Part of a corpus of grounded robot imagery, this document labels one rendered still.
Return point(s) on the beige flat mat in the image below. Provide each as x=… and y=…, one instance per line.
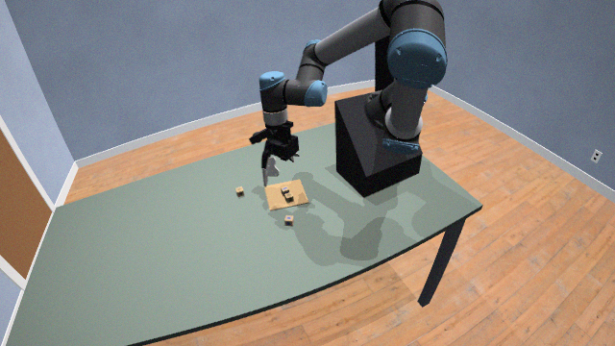
x=276, y=200

